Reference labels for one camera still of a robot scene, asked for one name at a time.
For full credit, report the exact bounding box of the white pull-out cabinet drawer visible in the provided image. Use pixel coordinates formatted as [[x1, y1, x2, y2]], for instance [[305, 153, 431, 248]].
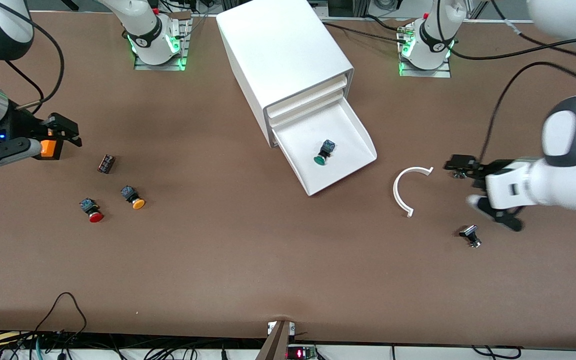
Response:
[[270, 96, 378, 197]]

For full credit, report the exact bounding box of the green mushroom push button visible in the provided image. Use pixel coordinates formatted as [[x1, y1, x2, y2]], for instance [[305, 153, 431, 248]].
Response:
[[313, 140, 336, 166]]

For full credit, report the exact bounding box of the red mushroom push button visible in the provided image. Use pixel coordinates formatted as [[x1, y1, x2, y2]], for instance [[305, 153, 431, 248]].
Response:
[[79, 197, 105, 224]]

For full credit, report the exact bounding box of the yellow mushroom push button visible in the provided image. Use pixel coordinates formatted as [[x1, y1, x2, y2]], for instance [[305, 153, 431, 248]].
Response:
[[120, 185, 146, 210]]

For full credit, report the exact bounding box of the white closed cabinet drawer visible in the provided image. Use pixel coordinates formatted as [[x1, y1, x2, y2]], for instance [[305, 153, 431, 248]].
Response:
[[269, 86, 347, 132], [266, 75, 353, 121]]

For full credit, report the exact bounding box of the white drawer cabinet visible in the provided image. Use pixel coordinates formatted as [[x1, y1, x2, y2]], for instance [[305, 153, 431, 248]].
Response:
[[215, 0, 355, 149]]

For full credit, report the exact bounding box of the device with red display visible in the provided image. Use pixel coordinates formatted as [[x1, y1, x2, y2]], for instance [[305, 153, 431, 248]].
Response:
[[286, 345, 317, 360]]

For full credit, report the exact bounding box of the orange button enclosure box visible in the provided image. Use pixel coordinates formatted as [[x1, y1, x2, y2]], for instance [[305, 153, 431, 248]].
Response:
[[39, 139, 65, 161]]

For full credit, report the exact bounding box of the black metal key switch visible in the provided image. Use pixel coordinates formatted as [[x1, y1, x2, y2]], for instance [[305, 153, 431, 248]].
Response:
[[458, 224, 482, 249]]

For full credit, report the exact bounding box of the white semicircular plastic bracket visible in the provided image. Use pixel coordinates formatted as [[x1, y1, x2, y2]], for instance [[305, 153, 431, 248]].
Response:
[[393, 166, 434, 218]]

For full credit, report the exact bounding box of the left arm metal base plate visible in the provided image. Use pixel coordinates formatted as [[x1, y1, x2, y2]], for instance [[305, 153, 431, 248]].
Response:
[[399, 25, 452, 79]]

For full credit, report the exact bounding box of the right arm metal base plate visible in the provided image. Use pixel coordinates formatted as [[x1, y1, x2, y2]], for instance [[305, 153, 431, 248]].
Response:
[[134, 12, 191, 72]]

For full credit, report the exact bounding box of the black cable on table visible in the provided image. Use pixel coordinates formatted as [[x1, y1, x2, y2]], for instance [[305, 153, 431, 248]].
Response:
[[320, 15, 414, 46]]

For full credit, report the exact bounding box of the looped black cable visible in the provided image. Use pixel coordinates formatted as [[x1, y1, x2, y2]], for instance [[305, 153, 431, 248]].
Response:
[[33, 292, 89, 346]]

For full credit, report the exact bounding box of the tangled black cable bundle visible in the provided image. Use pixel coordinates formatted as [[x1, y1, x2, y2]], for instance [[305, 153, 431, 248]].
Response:
[[0, 329, 269, 360]]

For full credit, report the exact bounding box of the small silver metal bracket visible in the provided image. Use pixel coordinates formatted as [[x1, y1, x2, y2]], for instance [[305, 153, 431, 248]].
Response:
[[267, 321, 297, 337]]

